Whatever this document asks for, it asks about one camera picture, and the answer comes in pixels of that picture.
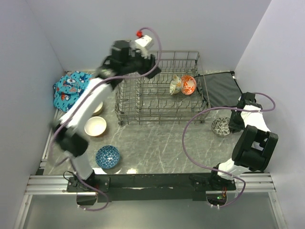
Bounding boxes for dark grey folded cloth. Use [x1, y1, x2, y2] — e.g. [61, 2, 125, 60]
[195, 71, 242, 107]

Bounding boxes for red floral bowl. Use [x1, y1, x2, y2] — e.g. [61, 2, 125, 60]
[181, 75, 197, 95]

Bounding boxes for white bowl near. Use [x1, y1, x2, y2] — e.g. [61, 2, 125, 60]
[84, 116, 107, 137]

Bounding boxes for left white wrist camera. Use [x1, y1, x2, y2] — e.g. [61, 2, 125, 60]
[134, 31, 154, 55]

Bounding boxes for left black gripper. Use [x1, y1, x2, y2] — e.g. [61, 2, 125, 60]
[121, 47, 162, 80]

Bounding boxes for black leaf pattern bowl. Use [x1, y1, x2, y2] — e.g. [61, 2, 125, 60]
[211, 117, 231, 137]

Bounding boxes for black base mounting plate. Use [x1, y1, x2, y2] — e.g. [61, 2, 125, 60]
[66, 172, 237, 203]

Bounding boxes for orange flower pattern bowl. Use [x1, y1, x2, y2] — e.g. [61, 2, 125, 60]
[169, 74, 183, 95]

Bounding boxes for blue shark print cloth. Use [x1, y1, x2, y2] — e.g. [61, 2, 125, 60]
[53, 71, 93, 112]

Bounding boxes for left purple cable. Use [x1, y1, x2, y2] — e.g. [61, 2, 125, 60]
[47, 27, 163, 212]

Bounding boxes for blue triangle pattern bowl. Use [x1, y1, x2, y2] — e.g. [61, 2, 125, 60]
[95, 146, 120, 169]

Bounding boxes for white bowl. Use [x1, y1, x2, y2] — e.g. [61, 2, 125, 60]
[84, 116, 107, 137]
[92, 102, 103, 116]

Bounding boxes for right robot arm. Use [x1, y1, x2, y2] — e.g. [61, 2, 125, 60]
[209, 92, 278, 190]

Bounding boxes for grey wire dish rack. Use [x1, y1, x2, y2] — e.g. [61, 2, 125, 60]
[115, 51, 211, 125]

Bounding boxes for white bowl far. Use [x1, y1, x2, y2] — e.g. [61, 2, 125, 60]
[92, 102, 103, 116]

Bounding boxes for purple cable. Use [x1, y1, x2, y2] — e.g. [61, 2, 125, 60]
[182, 92, 276, 208]
[47, 27, 163, 212]

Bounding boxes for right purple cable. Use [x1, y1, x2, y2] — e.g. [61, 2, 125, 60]
[182, 92, 276, 208]

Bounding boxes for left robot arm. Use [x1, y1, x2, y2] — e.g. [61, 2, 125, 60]
[51, 35, 161, 192]

